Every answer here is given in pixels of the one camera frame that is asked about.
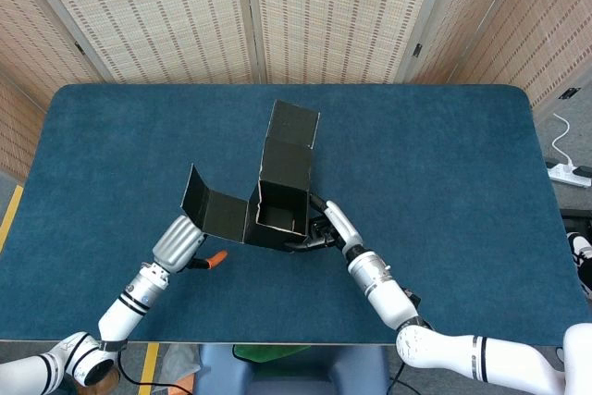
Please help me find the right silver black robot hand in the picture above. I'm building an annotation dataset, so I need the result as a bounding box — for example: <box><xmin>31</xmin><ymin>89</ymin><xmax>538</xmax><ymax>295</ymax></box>
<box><xmin>281</xmin><ymin>191</ymin><xmax>364</xmax><ymax>255</ymax></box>

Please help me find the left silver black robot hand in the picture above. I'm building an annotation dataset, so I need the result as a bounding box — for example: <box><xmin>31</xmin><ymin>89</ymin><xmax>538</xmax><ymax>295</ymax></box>
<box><xmin>151</xmin><ymin>215</ymin><xmax>228</xmax><ymax>276</ymax></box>

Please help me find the black cardboard box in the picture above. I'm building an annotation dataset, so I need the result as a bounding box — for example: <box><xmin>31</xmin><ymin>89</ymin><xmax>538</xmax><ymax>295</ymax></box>
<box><xmin>179</xmin><ymin>98</ymin><xmax>322</xmax><ymax>253</ymax></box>

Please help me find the white power cable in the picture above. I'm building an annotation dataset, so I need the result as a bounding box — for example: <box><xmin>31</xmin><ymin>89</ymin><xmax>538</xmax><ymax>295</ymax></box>
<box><xmin>552</xmin><ymin>112</ymin><xmax>574</xmax><ymax>169</ymax></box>

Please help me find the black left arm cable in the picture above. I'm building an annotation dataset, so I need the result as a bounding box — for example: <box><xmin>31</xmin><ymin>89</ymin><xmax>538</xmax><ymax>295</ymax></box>
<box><xmin>113</xmin><ymin>346</ymin><xmax>195</xmax><ymax>388</ymax></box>

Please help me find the brown leather shoe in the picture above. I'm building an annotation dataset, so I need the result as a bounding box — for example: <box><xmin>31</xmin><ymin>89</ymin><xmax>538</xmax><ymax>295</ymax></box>
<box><xmin>87</xmin><ymin>369</ymin><xmax>120</xmax><ymax>389</ymax></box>

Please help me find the white power strip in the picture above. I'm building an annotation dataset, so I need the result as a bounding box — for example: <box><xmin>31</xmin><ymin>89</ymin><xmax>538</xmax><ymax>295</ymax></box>
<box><xmin>547</xmin><ymin>160</ymin><xmax>592</xmax><ymax>188</ymax></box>

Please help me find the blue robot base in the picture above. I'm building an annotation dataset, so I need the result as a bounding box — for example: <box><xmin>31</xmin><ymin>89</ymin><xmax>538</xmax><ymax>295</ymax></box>
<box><xmin>192</xmin><ymin>343</ymin><xmax>390</xmax><ymax>395</ymax></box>

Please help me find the black floor object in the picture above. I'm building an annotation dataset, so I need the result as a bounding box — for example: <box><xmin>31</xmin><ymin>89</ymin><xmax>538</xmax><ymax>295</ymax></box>
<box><xmin>559</xmin><ymin>208</ymin><xmax>592</xmax><ymax>229</ymax></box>

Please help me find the bamboo folding screen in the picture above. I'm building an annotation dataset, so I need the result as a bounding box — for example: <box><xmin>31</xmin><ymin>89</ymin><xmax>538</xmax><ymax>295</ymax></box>
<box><xmin>0</xmin><ymin>0</ymin><xmax>592</xmax><ymax>183</ymax></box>

